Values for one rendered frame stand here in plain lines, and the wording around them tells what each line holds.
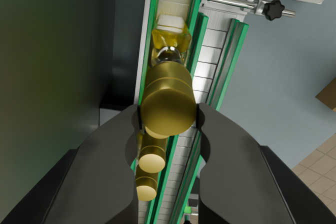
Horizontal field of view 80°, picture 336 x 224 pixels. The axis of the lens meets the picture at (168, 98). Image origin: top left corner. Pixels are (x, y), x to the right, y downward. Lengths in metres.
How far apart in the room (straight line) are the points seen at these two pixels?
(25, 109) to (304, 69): 0.71
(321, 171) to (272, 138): 1.63
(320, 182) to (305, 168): 0.28
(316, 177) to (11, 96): 2.46
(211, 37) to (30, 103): 0.38
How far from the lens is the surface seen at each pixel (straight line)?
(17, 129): 0.21
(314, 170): 2.42
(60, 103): 0.27
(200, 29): 0.39
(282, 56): 0.70
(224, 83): 0.43
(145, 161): 0.26
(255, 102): 0.74
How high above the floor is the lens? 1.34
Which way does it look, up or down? 61 degrees down
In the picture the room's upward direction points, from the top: 179 degrees counter-clockwise
